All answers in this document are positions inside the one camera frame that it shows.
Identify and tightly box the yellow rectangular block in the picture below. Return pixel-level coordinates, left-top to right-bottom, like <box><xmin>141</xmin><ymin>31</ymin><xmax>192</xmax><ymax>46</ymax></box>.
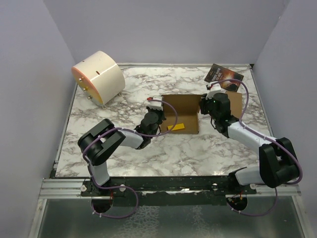
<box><xmin>167</xmin><ymin>123</ymin><xmax>185</xmax><ymax>131</ymax></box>

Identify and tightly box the brown cardboard box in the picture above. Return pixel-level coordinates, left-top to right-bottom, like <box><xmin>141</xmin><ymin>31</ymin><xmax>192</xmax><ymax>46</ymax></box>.
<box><xmin>162</xmin><ymin>94</ymin><xmax>201</xmax><ymax>134</ymax></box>

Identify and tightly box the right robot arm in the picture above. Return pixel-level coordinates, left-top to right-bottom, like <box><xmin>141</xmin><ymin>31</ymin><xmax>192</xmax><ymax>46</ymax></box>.
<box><xmin>200</xmin><ymin>93</ymin><xmax>302</xmax><ymax>194</ymax></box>

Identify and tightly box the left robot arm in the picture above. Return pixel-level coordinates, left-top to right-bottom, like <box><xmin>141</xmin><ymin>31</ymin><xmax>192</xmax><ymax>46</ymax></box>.
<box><xmin>77</xmin><ymin>105</ymin><xmax>165</xmax><ymax>196</ymax></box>

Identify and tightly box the small folded cardboard box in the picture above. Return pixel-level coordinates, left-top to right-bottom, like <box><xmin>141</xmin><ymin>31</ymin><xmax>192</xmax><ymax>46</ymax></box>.
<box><xmin>225</xmin><ymin>91</ymin><xmax>243</xmax><ymax>119</ymax></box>

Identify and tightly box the dark book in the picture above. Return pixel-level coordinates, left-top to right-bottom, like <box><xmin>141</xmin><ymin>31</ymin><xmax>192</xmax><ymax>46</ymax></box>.
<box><xmin>204</xmin><ymin>64</ymin><xmax>244</xmax><ymax>92</ymax></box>

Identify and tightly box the cream cylindrical drum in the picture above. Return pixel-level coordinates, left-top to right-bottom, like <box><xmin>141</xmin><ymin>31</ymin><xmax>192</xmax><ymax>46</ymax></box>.
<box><xmin>71</xmin><ymin>51</ymin><xmax>125</xmax><ymax>107</ymax></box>

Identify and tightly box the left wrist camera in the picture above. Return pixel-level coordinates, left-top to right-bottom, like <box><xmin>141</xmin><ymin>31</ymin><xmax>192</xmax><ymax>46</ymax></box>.
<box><xmin>147</xmin><ymin>96</ymin><xmax>163</xmax><ymax>111</ymax></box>

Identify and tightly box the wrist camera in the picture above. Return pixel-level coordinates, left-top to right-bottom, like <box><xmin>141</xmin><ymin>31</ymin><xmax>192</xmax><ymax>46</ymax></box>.
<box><xmin>206</xmin><ymin>82</ymin><xmax>222</xmax><ymax>99</ymax></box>
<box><xmin>147</xmin><ymin>96</ymin><xmax>163</xmax><ymax>111</ymax></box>

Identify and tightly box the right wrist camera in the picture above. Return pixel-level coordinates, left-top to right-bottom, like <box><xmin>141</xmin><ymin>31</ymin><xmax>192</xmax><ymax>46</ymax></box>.
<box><xmin>206</xmin><ymin>82</ymin><xmax>222</xmax><ymax>99</ymax></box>

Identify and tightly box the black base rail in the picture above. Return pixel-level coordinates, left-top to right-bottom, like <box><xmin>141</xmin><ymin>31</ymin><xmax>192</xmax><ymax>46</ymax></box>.
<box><xmin>81</xmin><ymin>176</ymin><xmax>256</xmax><ymax>206</ymax></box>

